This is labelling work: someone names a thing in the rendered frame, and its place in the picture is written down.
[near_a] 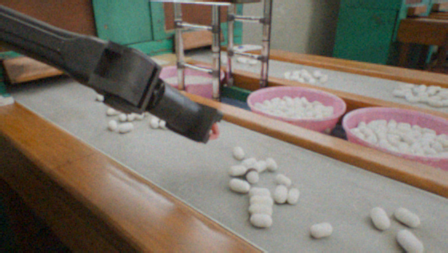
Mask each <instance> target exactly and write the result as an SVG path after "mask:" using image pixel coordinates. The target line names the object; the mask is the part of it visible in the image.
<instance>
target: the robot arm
mask: <svg viewBox="0 0 448 253"><path fill-rule="evenodd" d="M0 47H3V48H6V49H7V50H10V51H13V52H16V53H18V54H20V55H23V56H24V57H27V58H32V59H33V60H35V61H37V62H42V63H44V64H46V65H47V66H50V67H52V68H56V69H57V70H60V71H61V72H62V73H65V74H67V75H68V76H70V77H71V78H73V79H74V80H75V81H76V82H78V83H80V84H81V85H83V86H86V87H88V88H91V89H93V90H94V91H95V92H96V93H97V94H99V95H101V96H103V102H102V103H103V104H104V105H106V106H108V107H110V108H112V109H113V110H116V111H119V112H122V113H125V114H130V115H132V113H133V114H138V115H141V116H142V113H146V112H148V113H149V114H151V115H153V116H155V117H157V118H158V119H160V120H162V121H164V122H165V127H166V128H167V130H169V131H172V132H174V133H175V134H177V135H181V136H183V137H185V138H186V139H191V140H193V141H195V142H196V143H200V144H201V143H204V144H207V143H208V141H209V140H211V139H218V136H219V135H220V131H219V129H218V124H217V122H221V121H222V116H223V113H222V112H221V111H220V110H219V109H218V108H216V107H212V106H208V105H206V104H203V103H200V102H195V101H192V100H191V99H190V98H187V97H186V96H185V95H184V94H182V93H181V92H180V91H179V90H177V89H175V88H174V87H172V86H171V85H170V84H168V83H167V82H166V81H165V80H163V79H161V78H159V76H160V74H161V73H162V66H160V65H158V64H157V63H156V62H155V61H154V60H152V58H150V57H149V56H148V55H146V54H144V53H143V52H141V51H140V50H137V49H135V48H132V47H125V46H123V45H119V44H117V43H116V42H112V41H110V40H108V41H105V40H103V39H100V38H97V37H94V36H93V35H90V34H88V35H86V34H76V33H73V32H70V31H67V30H64V29H60V28H57V27H55V26H52V25H50V24H48V23H44V22H41V21H39V20H37V19H36V18H31V17H29V16H27V15H25V14H23V13H19V12H17V11H15V10H12V9H11V8H7V7H4V6H3V5H0ZM210 130H212V134H209V133H210Z"/></svg>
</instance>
